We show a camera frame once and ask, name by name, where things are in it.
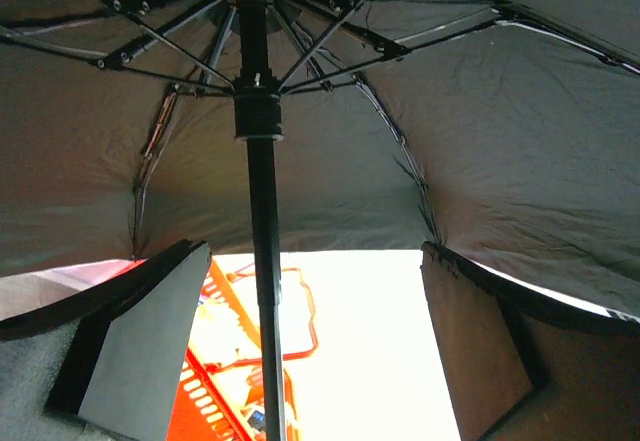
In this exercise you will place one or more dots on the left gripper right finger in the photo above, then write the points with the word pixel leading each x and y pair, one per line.
pixel 520 365

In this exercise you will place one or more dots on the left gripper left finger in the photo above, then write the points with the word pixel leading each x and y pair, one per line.
pixel 103 364

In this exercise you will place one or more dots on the lavender folding umbrella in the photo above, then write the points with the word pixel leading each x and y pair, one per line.
pixel 504 130

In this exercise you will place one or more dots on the red plastic shopping basket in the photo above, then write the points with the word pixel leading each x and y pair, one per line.
pixel 220 395

